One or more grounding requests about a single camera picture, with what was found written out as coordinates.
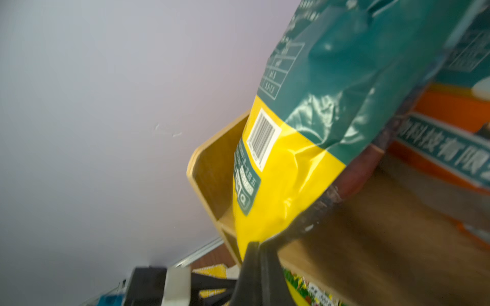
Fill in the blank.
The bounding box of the tall green yellow fertilizer bag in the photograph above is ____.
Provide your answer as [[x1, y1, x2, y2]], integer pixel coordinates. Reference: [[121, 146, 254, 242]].
[[232, 1, 484, 256]]

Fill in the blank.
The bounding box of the green orange bee fertilizer bag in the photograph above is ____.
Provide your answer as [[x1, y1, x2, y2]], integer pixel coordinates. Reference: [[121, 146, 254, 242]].
[[383, 6, 489, 246]]

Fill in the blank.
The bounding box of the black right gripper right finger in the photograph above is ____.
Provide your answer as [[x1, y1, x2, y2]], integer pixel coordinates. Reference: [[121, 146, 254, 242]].
[[260, 244, 296, 306]]

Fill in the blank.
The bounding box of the yellow flower fertilizer packet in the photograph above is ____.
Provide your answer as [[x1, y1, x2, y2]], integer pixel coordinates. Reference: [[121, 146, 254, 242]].
[[283, 268, 345, 306]]

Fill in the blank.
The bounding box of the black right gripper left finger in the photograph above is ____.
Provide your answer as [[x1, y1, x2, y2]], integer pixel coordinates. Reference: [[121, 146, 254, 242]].
[[229, 242, 262, 306]]

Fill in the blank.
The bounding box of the wooden shelf unit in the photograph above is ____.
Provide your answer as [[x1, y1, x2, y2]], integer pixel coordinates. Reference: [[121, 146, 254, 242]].
[[188, 116, 489, 305]]

